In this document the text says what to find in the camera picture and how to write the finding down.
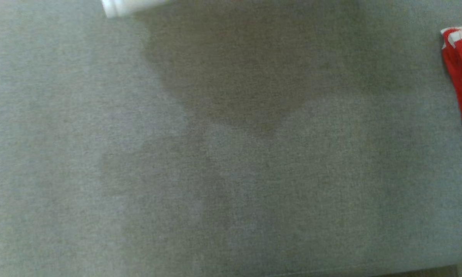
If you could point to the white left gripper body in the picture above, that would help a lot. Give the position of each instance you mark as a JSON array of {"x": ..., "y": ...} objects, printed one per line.
[{"x": 127, "y": 5}]

